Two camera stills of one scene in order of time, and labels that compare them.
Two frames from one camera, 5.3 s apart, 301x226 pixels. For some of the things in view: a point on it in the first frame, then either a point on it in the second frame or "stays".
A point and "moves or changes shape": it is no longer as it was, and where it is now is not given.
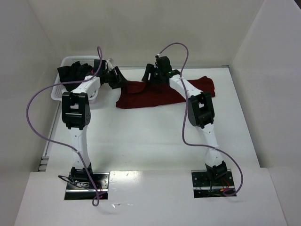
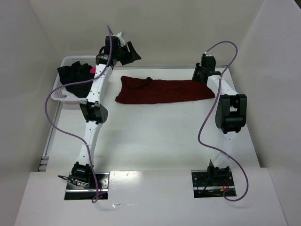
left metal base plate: x=101 y=180 stays
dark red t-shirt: x=135 y=93 moves or changes shape
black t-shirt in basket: x=75 y=72 stays
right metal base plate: x=210 y=184 stays
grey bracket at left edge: x=43 y=165 stays
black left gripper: x=113 y=77 → x=127 y=56
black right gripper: x=152 y=73 → x=197 y=76
